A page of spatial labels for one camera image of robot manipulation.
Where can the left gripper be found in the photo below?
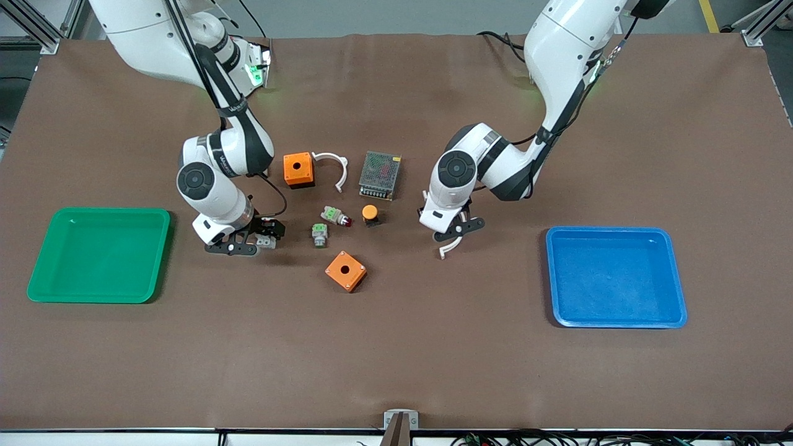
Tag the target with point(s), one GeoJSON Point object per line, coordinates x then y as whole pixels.
{"type": "Point", "coordinates": [466, 209]}

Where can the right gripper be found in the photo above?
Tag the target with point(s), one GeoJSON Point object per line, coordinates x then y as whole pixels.
{"type": "Point", "coordinates": [261, 227]}

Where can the white red circuit breaker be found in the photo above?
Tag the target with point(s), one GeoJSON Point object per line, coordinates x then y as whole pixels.
{"type": "Point", "coordinates": [267, 242]}

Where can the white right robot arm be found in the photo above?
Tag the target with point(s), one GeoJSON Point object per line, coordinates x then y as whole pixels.
{"type": "Point", "coordinates": [155, 43]}

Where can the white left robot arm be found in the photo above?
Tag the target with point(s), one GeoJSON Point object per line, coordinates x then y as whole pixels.
{"type": "Point", "coordinates": [557, 49]}

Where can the orange button box with hole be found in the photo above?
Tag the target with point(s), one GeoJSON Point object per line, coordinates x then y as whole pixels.
{"type": "Point", "coordinates": [346, 271]}
{"type": "Point", "coordinates": [298, 170]}

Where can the red indicator lamp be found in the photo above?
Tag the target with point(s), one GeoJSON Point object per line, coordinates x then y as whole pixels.
{"type": "Point", "coordinates": [334, 215]}

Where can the orange cap black buzzer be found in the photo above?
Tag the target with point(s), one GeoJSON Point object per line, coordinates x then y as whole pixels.
{"type": "Point", "coordinates": [370, 214]}

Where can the metal mesh power supply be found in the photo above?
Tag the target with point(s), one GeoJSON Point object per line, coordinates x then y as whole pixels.
{"type": "Point", "coordinates": [380, 174]}

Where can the small white arc clamp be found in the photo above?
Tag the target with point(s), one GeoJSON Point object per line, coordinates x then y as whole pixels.
{"type": "Point", "coordinates": [342, 170]}

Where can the brown table mat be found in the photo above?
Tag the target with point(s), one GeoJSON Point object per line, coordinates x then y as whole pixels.
{"type": "Point", "coordinates": [396, 359]}

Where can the green plastic tray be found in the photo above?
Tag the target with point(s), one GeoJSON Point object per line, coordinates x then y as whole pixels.
{"type": "Point", "coordinates": [99, 254]}

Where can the blue plastic tray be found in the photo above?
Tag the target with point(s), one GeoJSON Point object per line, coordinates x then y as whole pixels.
{"type": "Point", "coordinates": [616, 279]}

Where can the green push button switch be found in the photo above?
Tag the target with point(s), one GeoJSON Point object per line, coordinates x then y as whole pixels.
{"type": "Point", "coordinates": [319, 234]}

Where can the grey metal bracket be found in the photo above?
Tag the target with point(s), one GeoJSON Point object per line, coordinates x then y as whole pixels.
{"type": "Point", "coordinates": [401, 421]}

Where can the aluminium frame profile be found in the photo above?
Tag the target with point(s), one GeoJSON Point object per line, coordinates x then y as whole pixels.
{"type": "Point", "coordinates": [37, 28]}
{"type": "Point", "coordinates": [759, 28]}

